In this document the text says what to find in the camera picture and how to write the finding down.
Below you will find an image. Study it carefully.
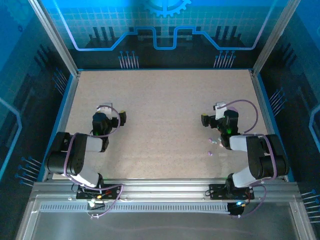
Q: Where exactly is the grey metal panel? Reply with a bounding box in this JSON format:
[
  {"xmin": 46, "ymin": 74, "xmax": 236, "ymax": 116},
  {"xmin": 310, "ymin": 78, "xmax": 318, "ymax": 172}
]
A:
[{"xmin": 14, "ymin": 194, "xmax": 317, "ymax": 240}]

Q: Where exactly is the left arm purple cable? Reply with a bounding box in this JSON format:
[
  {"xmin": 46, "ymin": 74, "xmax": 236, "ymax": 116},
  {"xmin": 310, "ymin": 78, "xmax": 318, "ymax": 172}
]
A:
[{"xmin": 63, "ymin": 104, "xmax": 125, "ymax": 220}]

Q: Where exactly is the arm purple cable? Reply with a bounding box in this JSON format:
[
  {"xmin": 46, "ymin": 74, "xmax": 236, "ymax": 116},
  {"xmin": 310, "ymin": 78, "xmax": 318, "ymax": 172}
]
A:
[
  {"xmin": 217, "ymin": 99, "xmax": 279, "ymax": 220},
  {"xmin": 63, "ymin": 104, "xmax": 125, "ymax": 220}
]

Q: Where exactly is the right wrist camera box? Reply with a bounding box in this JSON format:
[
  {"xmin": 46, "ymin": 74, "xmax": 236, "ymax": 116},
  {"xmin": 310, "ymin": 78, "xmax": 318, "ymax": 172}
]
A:
[{"xmin": 212, "ymin": 101, "xmax": 229, "ymax": 121}]

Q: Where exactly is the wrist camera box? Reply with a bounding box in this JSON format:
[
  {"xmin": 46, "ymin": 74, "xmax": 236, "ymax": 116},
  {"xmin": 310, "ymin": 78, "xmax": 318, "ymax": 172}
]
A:
[
  {"xmin": 212, "ymin": 101, "xmax": 229, "ymax": 121},
  {"xmin": 96, "ymin": 102, "xmax": 114, "ymax": 115}
]

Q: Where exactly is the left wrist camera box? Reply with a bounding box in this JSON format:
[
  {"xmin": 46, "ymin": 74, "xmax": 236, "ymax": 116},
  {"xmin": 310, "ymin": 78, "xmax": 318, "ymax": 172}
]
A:
[{"xmin": 96, "ymin": 102, "xmax": 114, "ymax": 115}]

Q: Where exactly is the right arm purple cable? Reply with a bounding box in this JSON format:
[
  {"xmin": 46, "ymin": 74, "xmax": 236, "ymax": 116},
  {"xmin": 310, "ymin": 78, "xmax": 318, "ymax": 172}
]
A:
[{"xmin": 217, "ymin": 99, "xmax": 279, "ymax": 220}]

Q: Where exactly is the aluminium table side rail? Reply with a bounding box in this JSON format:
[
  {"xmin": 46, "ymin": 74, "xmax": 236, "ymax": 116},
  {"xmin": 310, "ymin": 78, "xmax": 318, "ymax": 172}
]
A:
[
  {"xmin": 249, "ymin": 69, "xmax": 297, "ymax": 183},
  {"xmin": 41, "ymin": 71, "xmax": 81, "ymax": 182}
]

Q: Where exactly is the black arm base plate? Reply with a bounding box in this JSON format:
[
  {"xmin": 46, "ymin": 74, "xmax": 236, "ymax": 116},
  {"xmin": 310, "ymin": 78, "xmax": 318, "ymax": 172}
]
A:
[
  {"xmin": 208, "ymin": 183, "xmax": 255, "ymax": 200},
  {"xmin": 75, "ymin": 183, "xmax": 123, "ymax": 200}
]

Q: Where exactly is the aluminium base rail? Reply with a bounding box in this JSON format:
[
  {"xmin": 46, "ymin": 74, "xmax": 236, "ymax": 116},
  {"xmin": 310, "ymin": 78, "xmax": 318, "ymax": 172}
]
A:
[{"xmin": 32, "ymin": 177, "xmax": 301, "ymax": 204}]

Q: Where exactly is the black cable connector bracket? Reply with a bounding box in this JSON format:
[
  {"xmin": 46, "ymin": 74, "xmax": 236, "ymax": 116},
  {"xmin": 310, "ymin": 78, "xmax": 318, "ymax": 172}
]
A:
[{"xmin": 227, "ymin": 201, "xmax": 247, "ymax": 218}]

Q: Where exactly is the grey slotted cable duct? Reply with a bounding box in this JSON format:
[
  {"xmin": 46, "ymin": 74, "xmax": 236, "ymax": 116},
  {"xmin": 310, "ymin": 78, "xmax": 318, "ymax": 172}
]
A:
[{"xmin": 39, "ymin": 202, "xmax": 232, "ymax": 214}]

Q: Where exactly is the aluminium frame post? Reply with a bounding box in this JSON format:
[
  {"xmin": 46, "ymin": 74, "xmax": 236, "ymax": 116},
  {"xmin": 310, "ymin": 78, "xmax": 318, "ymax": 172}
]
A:
[
  {"xmin": 251, "ymin": 0, "xmax": 302, "ymax": 76},
  {"xmin": 27, "ymin": 0, "xmax": 80, "ymax": 77}
]

